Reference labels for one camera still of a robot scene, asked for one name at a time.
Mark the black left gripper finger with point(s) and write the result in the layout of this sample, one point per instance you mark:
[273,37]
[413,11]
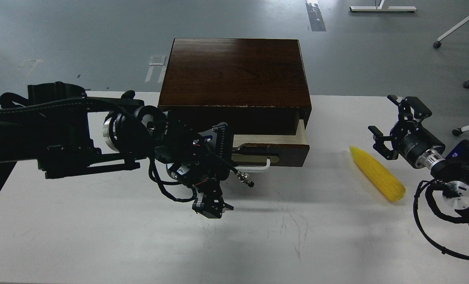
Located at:
[211,204]

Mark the white table foot bar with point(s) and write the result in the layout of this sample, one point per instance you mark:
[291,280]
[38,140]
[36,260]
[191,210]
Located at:
[381,7]

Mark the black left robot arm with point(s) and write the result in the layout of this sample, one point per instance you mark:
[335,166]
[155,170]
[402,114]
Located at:
[70,134]

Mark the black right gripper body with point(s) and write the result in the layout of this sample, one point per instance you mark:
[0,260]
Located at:
[411,140]

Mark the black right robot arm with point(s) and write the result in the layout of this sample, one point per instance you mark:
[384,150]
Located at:
[447,194]

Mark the yellow corn cob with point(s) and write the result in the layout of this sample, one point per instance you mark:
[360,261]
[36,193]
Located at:
[382,179]

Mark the dark wooden drawer cabinet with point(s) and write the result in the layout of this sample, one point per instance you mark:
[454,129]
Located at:
[256,85]

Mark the wooden drawer with white handle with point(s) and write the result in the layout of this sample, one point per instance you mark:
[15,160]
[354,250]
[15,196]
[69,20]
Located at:
[281,150]

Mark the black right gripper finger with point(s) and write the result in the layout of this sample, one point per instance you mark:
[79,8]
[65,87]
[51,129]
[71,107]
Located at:
[379,144]
[411,110]

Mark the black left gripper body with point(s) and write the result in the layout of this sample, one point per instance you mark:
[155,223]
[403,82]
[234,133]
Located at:
[210,161]

